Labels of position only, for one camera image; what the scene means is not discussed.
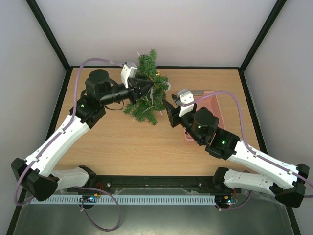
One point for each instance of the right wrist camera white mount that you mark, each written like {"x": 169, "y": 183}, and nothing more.
{"x": 185, "y": 100}

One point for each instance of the small green christmas tree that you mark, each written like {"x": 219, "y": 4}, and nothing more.
{"x": 149, "y": 95}

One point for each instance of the light blue cable duct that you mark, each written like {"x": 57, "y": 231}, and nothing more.
{"x": 129, "y": 200}

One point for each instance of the gold cord bow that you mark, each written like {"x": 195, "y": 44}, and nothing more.
{"x": 156, "y": 80}

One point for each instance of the black aluminium rail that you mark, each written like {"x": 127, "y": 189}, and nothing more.
{"x": 201, "y": 184}

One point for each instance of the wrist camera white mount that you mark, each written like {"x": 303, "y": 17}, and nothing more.
{"x": 129, "y": 70}
{"x": 185, "y": 100}

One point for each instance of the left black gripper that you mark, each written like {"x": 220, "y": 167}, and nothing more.
{"x": 137, "y": 93}

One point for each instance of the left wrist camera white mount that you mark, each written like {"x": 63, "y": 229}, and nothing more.
{"x": 129, "y": 70}

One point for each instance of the pink plastic basket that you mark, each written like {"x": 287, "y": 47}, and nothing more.
{"x": 207, "y": 107}

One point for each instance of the white ball ornament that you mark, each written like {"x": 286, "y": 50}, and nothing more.
{"x": 168, "y": 86}

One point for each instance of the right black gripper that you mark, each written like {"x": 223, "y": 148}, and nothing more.
{"x": 175, "y": 115}

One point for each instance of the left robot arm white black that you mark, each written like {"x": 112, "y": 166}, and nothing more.
{"x": 37, "y": 174}

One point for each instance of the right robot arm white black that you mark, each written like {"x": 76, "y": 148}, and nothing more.
{"x": 284, "y": 181}

